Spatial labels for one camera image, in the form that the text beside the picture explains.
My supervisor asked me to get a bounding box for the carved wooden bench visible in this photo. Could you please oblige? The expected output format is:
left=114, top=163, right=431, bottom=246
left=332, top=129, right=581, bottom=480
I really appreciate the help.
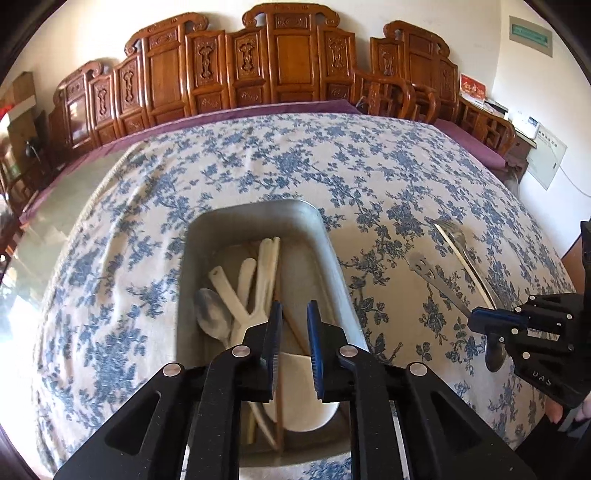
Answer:
left=113, top=13, right=232, bottom=139
left=228, top=4, right=357, bottom=112
left=369, top=21, right=461, bottom=123
left=48, top=59, right=117, bottom=151

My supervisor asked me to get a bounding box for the slotted metal utensil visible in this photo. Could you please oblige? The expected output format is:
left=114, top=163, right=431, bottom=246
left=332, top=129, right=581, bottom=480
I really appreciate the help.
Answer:
left=407, top=253, right=474, bottom=320

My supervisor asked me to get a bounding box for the white wall panel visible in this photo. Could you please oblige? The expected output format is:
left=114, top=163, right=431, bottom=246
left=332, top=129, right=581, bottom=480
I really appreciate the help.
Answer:
left=526, top=136, right=568, bottom=190

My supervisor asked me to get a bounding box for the purple seat cushion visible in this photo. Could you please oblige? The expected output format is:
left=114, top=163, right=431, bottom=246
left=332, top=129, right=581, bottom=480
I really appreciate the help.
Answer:
left=434, top=117, right=509, bottom=169

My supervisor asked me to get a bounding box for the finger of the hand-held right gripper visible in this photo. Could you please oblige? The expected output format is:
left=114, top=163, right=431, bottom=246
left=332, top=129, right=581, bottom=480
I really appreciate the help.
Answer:
left=468, top=309, right=578, bottom=365
left=517, top=292, right=583, bottom=326

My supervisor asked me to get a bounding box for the wooden armchair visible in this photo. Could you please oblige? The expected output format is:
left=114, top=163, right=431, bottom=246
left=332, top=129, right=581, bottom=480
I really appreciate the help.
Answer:
left=456, top=99, right=517, bottom=156
left=353, top=69, right=442, bottom=123

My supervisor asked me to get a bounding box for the white blue box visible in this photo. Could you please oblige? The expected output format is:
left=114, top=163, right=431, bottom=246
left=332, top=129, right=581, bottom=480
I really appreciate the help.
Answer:
left=512, top=111, right=541, bottom=137

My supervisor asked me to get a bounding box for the blue floral tablecloth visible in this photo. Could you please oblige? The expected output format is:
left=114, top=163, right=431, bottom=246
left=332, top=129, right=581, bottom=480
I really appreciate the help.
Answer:
left=34, top=111, right=579, bottom=480

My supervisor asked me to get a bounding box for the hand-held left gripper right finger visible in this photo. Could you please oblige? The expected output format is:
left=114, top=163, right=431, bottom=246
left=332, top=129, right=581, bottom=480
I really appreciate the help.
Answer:
left=307, top=301, right=539, bottom=480

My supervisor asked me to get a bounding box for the red box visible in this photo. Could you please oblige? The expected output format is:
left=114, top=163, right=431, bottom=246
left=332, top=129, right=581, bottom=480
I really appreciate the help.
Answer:
left=459, top=74, right=488, bottom=103

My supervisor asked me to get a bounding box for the white plastic utensil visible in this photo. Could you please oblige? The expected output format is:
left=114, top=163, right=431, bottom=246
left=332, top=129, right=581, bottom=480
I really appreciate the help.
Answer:
left=230, top=258, right=258, bottom=347
left=208, top=266, right=259, bottom=325
left=252, top=236, right=281, bottom=324

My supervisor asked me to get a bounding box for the person's right hand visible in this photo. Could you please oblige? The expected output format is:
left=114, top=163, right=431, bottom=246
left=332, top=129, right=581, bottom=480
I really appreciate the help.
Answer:
left=545, top=397, right=591, bottom=432

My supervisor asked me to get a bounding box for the rectangular metal tray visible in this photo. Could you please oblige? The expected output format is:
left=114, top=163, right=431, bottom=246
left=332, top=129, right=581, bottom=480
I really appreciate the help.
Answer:
left=177, top=199, right=370, bottom=468

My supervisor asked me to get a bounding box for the large metal spoon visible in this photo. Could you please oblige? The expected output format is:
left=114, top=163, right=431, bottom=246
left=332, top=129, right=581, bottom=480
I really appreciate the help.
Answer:
left=193, top=288, right=234, bottom=350

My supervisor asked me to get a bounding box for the green wall sign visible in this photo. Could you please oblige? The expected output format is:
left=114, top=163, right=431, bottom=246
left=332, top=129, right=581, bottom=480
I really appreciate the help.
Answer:
left=509, top=15, right=554, bottom=59

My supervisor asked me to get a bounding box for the white plastic spoon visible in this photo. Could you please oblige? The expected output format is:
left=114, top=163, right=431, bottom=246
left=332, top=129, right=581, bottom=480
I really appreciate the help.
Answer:
left=272, top=352, right=345, bottom=433

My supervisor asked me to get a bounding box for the white wall cable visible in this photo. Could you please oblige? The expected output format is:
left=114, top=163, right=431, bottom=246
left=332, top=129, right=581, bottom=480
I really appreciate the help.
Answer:
left=560, top=165, right=591, bottom=200

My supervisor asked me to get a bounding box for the cardboard box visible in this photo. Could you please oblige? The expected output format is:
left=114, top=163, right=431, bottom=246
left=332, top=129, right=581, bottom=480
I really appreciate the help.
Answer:
left=11, top=71, right=37, bottom=105
left=7, top=108, right=48, bottom=158

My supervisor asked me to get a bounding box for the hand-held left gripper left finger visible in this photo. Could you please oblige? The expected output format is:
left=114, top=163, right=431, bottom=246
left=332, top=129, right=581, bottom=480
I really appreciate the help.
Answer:
left=54, top=301, right=283, bottom=480

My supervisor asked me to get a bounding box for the metal fork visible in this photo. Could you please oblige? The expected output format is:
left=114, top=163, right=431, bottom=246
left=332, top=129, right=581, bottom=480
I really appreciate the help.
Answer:
left=434, top=220, right=498, bottom=308

